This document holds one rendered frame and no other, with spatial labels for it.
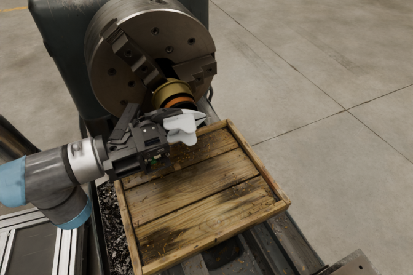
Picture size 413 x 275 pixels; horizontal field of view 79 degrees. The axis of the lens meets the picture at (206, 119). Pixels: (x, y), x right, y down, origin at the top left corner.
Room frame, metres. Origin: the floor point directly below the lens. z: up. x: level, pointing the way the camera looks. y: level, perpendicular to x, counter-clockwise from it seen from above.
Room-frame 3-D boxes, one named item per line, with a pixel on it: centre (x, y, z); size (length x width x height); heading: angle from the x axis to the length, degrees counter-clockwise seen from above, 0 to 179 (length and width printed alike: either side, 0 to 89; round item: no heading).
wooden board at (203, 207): (0.33, 0.03, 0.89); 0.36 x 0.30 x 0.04; 115
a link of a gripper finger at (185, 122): (0.34, 0.04, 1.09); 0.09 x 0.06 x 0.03; 115
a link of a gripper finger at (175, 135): (0.34, 0.04, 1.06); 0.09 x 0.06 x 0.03; 115
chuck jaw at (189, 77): (0.52, 0.02, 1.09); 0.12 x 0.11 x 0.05; 115
